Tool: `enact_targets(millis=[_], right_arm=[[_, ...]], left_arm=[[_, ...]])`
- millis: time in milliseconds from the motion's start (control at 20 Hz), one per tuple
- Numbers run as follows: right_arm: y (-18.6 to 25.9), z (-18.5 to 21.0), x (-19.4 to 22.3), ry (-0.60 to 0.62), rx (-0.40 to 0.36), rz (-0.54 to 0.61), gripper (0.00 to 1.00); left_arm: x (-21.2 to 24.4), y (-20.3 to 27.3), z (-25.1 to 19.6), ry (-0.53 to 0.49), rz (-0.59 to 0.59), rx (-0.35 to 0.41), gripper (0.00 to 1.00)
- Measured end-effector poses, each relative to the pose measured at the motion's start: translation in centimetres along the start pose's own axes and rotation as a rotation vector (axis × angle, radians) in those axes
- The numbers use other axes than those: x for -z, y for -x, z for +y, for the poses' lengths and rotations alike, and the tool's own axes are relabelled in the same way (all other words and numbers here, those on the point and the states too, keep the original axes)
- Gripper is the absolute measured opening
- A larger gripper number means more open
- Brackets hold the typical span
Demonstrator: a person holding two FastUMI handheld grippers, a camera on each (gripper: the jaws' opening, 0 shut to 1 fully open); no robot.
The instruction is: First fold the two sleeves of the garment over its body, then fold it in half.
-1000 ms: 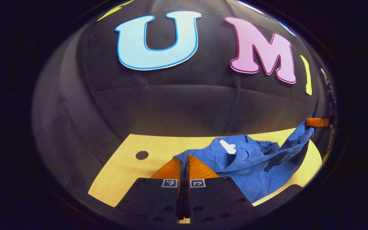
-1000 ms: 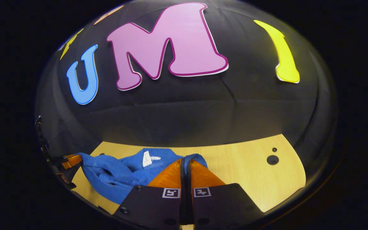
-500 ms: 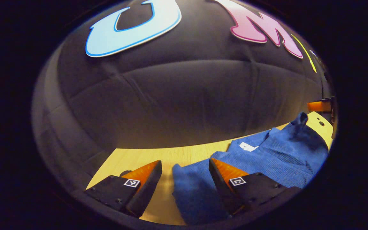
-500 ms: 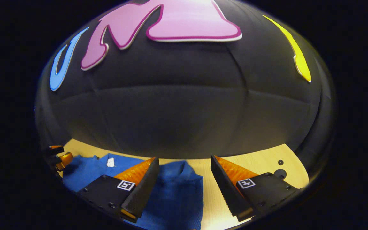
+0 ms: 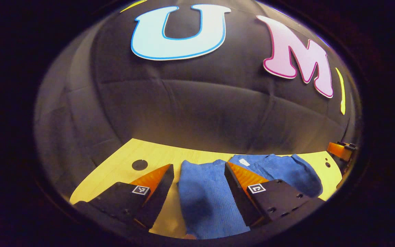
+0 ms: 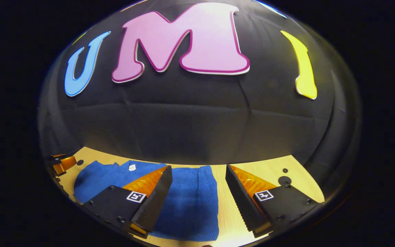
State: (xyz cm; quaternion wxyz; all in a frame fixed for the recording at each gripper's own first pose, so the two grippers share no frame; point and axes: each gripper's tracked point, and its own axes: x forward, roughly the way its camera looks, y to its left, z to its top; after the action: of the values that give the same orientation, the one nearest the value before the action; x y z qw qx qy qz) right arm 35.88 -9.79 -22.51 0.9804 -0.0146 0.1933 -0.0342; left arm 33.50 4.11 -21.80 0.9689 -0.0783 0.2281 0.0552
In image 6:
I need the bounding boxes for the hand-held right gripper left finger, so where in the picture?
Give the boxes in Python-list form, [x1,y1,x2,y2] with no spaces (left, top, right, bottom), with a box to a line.
[81,165,173,239]

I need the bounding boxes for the blue collared shirt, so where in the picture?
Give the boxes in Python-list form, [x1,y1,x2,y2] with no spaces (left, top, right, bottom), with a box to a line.
[73,160,219,242]

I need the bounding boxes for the black backdrop cloth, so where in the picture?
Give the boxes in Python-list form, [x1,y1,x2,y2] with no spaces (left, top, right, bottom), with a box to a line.
[38,0,361,199]

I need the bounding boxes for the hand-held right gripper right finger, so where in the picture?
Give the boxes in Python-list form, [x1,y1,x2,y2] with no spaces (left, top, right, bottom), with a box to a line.
[226,164,321,238]

